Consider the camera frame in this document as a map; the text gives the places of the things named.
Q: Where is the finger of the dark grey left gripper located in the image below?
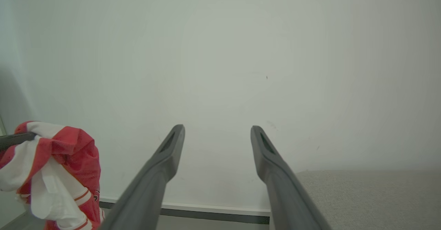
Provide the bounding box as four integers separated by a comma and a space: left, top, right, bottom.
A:
0, 132, 37, 151

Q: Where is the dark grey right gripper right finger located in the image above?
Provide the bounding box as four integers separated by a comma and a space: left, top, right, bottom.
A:
250, 125, 333, 230

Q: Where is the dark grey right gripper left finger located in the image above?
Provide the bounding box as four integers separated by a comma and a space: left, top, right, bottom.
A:
98, 124, 186, 230

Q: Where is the red and white jersey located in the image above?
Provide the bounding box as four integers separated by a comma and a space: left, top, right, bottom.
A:
0, 121, 105, 230

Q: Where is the white baseboard with dark strip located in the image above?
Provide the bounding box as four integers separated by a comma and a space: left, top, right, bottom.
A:
99, 197, 271, 224

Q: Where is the grey fabric sofa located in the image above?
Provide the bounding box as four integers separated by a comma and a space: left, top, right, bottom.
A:
269, 170, 441, 230

